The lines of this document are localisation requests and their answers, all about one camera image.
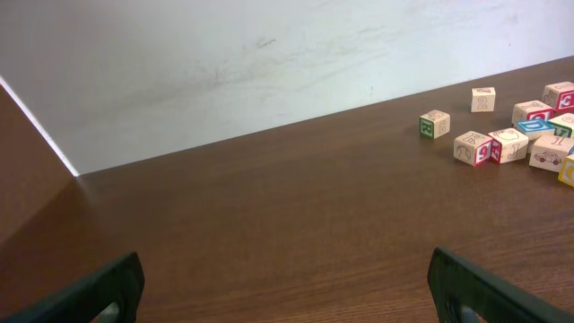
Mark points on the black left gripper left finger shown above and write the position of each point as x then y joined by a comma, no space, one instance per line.
114,291

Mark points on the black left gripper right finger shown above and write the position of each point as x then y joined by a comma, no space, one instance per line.
464,292

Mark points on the yellow wooden block 7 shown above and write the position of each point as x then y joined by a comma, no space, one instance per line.
566,173

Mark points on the red U wooden block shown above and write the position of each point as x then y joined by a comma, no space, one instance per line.
530,110

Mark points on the green-edged wooden block 6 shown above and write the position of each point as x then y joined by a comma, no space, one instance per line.
563,125

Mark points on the red H wooden block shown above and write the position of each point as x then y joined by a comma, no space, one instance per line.
559,96

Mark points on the wooden block K baseball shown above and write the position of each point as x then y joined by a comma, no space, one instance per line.
472,148

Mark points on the wooden block apple red letter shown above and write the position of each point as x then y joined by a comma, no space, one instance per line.
508,145

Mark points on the green R wooden block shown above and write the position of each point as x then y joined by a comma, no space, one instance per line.
434,124

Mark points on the wooden block number 1 car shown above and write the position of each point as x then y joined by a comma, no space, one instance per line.
549,151

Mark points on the blue D wooden block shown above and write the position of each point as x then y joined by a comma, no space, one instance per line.
534,128

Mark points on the wooden block number 2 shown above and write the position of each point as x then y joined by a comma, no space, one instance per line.
483,99

